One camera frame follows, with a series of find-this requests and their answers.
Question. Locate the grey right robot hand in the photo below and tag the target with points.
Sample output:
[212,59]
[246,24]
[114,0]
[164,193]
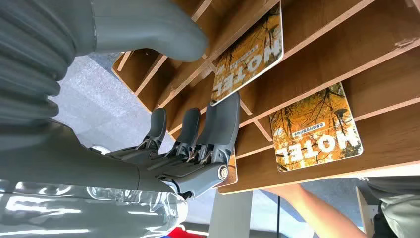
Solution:
[65,157]

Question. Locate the wooden slotted card rack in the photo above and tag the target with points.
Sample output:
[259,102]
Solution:
[328,49]

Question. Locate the person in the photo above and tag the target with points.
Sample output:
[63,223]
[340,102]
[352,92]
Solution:
[400,203]

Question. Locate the clear glossy plastic cover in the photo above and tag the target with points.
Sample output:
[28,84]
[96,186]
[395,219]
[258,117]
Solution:
[82,213]

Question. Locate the red object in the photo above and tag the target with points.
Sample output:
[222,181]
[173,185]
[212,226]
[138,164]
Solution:
[183,234]

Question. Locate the white table leg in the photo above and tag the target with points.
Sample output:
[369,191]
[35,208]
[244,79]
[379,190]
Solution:
[229,216]

